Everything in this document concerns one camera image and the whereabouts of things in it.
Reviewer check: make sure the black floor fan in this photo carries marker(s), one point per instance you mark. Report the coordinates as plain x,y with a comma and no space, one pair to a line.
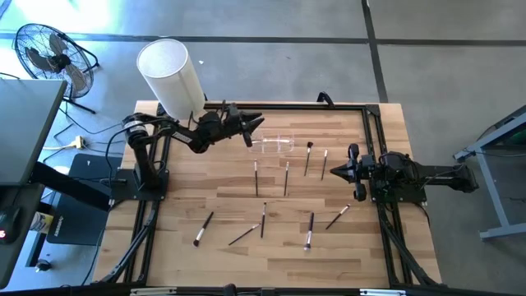
53,57

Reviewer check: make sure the black diagonal desk beam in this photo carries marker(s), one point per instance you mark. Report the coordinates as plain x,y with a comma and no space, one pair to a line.
70,187

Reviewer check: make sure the thick silver ferrule makeup brush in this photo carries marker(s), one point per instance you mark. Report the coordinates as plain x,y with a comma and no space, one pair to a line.
309,231
203,229

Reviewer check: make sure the grey desk top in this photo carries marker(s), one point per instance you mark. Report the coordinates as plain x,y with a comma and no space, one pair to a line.
24,123

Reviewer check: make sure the slim silver ferrule makeup brush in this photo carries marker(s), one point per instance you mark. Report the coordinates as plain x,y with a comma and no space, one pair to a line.
338,216

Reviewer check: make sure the clear acrylic divided container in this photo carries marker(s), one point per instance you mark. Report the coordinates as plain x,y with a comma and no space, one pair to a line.
271,141

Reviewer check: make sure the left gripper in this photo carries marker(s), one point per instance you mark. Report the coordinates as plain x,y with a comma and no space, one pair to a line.
232,127

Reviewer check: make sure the white cylinder shade table lamp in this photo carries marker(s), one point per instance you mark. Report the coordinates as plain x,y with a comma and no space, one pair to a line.
172,78

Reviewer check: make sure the slim black makeup brush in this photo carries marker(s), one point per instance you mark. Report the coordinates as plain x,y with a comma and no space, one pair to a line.
256,177
263,220
286,178

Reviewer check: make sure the black aluminium table frame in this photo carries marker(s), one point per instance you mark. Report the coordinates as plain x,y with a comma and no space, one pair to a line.
287,106

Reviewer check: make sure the yellow white box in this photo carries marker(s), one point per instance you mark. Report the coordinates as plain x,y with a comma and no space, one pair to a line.
41,222

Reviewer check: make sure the black device with status light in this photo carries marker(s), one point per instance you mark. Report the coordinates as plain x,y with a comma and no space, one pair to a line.
8,222

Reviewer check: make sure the black caster wheel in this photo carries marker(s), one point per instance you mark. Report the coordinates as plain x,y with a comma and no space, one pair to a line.
42,265

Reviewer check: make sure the black flat case with logo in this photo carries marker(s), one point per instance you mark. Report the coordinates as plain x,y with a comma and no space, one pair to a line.
78,222

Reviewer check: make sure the grey metal table frame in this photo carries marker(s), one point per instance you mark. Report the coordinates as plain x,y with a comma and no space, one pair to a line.
493,193

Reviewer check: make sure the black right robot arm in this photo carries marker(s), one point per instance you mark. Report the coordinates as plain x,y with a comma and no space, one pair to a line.
435,172

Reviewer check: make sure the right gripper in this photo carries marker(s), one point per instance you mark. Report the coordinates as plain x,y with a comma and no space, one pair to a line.
358,177

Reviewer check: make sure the black fluffy head makeup brush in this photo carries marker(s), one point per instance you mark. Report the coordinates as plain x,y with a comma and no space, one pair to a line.
308,158

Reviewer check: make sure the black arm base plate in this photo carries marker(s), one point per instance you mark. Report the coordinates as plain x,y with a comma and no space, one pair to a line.
123,191
415,196

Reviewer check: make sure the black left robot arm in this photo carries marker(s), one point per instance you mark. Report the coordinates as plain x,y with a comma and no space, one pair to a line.
141,164

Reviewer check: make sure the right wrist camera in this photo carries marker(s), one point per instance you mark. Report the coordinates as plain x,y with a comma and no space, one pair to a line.
369,163

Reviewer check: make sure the thin pointed liner brush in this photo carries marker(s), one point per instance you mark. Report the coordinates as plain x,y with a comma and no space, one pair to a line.
244,234

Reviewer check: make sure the silver bracket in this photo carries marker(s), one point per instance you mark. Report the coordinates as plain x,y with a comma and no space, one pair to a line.
382,292
152,292

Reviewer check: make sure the white slim makeup brush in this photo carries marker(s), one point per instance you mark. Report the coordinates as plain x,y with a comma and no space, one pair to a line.
324,164

